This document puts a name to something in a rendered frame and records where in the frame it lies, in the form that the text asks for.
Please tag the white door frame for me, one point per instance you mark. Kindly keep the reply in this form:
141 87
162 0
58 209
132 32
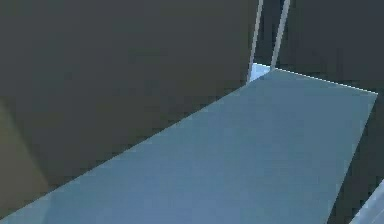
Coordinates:
255 33

